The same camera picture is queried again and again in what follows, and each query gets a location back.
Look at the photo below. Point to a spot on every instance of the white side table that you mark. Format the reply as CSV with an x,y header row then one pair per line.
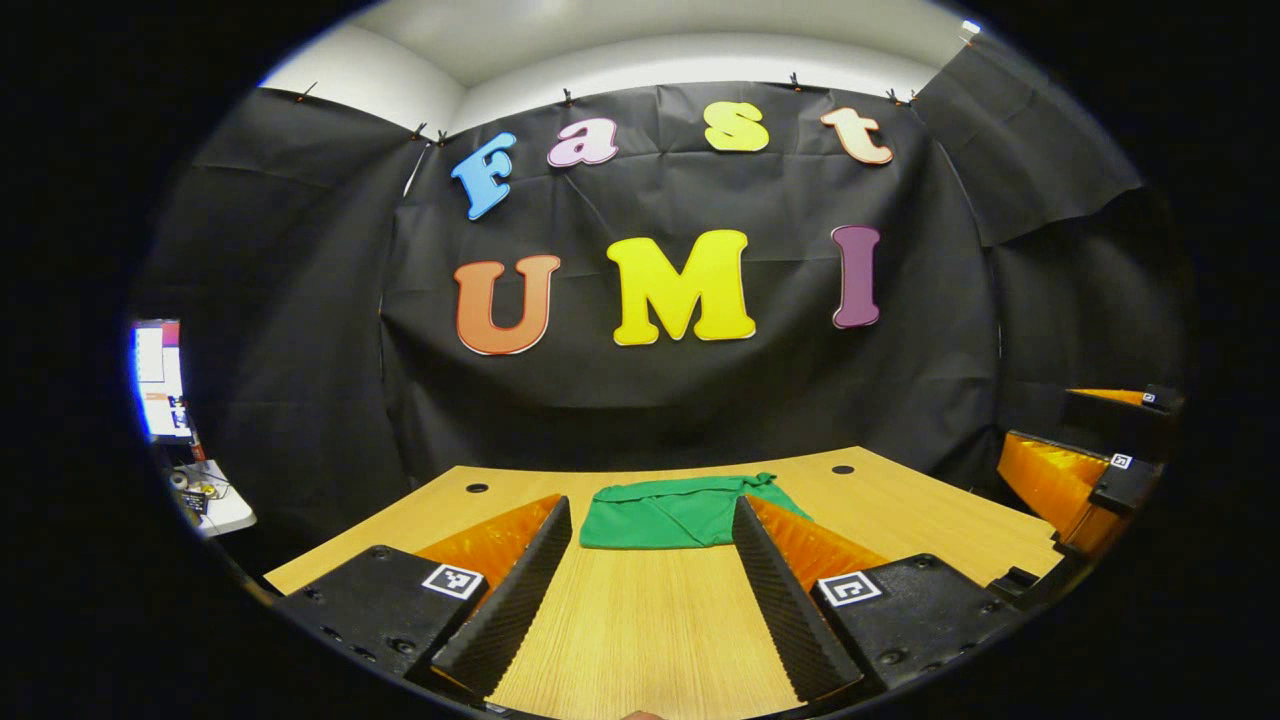
x,y
225,510

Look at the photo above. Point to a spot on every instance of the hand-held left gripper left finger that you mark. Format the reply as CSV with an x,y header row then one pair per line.
x,y
515,610

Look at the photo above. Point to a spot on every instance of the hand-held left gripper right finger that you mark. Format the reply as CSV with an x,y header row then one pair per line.
x,y
790,610

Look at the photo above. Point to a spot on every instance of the black backdrop cloth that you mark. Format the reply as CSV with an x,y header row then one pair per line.
x,y
700,400

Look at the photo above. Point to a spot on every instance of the computer monitor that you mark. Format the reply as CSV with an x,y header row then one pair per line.
x,y
160,380

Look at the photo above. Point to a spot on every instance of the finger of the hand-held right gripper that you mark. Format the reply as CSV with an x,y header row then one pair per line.
x,y
1050,485
1110,415

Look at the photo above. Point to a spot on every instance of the green T-shirt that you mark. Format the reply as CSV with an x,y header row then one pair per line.
x,y
660,515

